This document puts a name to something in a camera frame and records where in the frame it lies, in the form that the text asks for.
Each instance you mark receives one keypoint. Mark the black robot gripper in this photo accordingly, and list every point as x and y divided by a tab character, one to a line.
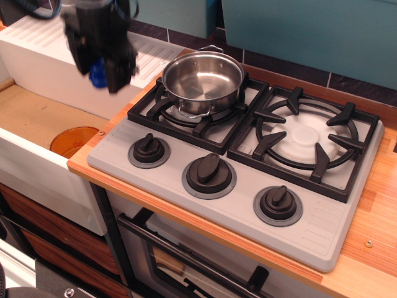
98	29

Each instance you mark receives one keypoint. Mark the blue toy blueberry cluster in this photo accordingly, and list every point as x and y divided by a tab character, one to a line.
97	74

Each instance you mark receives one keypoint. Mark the stainless steel pan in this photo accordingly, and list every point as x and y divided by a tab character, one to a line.
203	82

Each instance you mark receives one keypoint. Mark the black left stove knob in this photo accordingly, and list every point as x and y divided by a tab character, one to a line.
149	152

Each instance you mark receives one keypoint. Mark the black stove knob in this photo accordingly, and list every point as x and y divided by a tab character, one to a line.
209	177
278	206
149	152

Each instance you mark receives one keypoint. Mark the black middle stove knob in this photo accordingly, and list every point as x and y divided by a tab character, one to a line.
209	177

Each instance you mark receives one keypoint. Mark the black right stove knob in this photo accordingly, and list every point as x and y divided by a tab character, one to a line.
278	206

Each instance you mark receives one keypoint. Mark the grey toy stove top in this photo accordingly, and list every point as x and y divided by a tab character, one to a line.
316	239

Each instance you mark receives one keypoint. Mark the white toy sink unit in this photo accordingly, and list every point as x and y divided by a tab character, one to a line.
44	94

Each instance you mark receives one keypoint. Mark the orange plastic bowl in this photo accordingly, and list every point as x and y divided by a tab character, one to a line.
68	142

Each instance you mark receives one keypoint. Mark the black left burner grate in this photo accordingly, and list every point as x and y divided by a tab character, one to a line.
213	132

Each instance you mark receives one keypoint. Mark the black burner grate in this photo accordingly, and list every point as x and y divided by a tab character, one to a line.
213	132
324	147

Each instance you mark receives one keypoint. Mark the wood grain drawer front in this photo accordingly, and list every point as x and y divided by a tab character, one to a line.
74	250

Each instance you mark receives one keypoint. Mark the toy oven door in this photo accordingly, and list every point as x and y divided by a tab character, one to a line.
239	266

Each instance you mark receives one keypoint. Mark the black right burner grate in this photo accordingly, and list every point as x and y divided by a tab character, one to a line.
324	147

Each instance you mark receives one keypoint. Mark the black oven door handle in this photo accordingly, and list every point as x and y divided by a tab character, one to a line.
184	271

